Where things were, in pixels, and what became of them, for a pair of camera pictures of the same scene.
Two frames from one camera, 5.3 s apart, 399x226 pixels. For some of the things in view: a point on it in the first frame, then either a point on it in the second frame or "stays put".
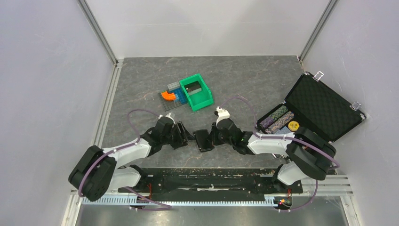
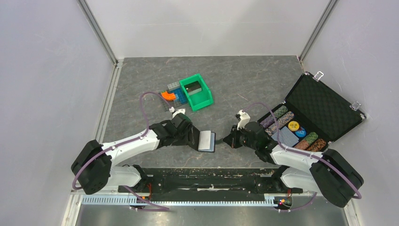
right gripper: [212, 135] to [231, 139]
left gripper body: [175, 136] to [188, 135]
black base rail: [211, 184] stays put
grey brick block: [173, 85] stays put
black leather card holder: [203, 143] stays put
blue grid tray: [179, 100] stays put
